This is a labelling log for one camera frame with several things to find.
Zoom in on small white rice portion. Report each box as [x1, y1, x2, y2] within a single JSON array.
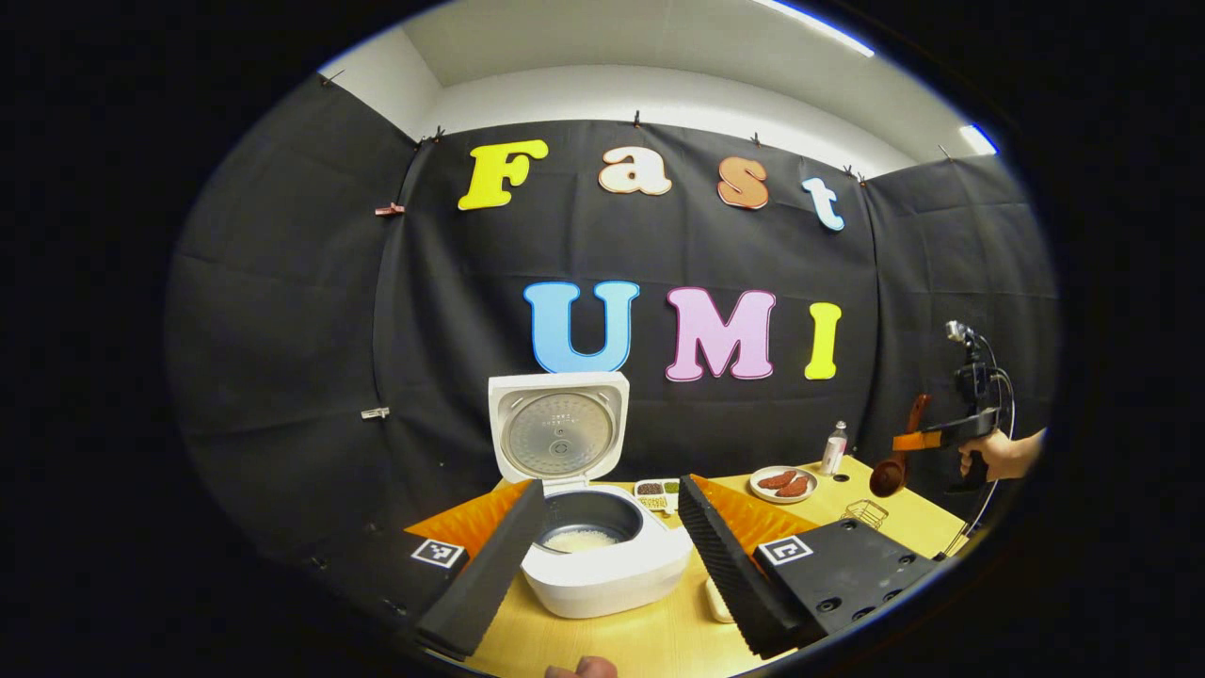
[[544, 528, 618, 554]]

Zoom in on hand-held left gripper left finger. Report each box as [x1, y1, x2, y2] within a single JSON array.
[[320, 478, 547, 662]]

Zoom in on brown wooden spoon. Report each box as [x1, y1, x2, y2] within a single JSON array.
[[868, 394, 933, 498]]

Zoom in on white rice cooker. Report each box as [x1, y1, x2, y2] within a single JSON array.
[[488, 371, 695, 620]]

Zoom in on black backdrop cloth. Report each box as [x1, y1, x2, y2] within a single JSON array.
[[165, 71, 1060, 566]]

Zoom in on divided white bean dish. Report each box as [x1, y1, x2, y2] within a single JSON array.
[[634, 478, 681, 514]]

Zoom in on round white plate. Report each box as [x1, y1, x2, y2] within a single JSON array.
[[749, 466, 818, 504]]

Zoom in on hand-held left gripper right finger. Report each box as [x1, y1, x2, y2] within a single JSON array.
[[678, 474, 952, 660]]

